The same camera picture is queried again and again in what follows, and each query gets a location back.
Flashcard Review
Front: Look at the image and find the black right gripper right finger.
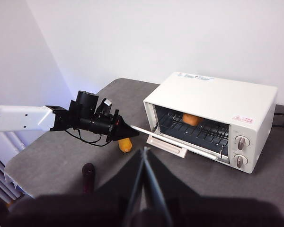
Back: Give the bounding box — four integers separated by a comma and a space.
145, 148, 284, 227

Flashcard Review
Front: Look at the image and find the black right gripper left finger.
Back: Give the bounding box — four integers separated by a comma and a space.
0, 149, 145, 227

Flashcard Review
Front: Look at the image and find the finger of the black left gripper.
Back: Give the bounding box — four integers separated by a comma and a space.
118, 115, 140, 135
113, 132, 140, 142

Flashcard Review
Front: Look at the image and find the glass oven door with handle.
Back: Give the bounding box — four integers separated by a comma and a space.
130, 125, 230, 164

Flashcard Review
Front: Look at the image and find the beige oven knob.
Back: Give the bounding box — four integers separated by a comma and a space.
235, 136, 250, 151
234, 154, 249, 168

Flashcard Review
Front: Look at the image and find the cream Toshiba toaster oven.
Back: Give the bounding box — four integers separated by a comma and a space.
143, 72, 279, 175

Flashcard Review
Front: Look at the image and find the yellow wrapped corn cob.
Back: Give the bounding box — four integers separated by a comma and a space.
117, 138, 133, 154

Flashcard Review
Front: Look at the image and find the purple eggplant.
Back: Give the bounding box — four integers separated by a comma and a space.
82, 163, 95, 195

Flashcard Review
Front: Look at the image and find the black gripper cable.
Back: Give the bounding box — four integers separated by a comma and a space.
65, 127, 111, 148

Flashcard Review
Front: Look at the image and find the metal wire oven rack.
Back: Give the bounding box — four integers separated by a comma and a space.
156, 113, 229, 148

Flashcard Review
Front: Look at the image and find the white slatted frame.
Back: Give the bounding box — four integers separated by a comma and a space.
0, 131, 27, 206

